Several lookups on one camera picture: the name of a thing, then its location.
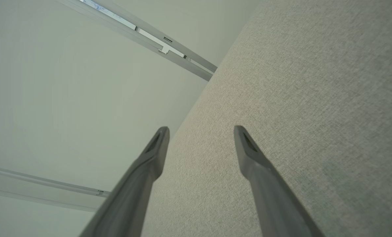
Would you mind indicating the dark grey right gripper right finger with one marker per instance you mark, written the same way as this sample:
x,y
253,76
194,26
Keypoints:
x,y
275,204

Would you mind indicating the grey aluminium wall rail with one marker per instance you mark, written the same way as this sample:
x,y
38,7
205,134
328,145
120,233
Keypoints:
x,y
169,49
35,187

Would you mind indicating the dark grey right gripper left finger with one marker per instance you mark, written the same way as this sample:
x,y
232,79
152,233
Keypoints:
x,y
130,204

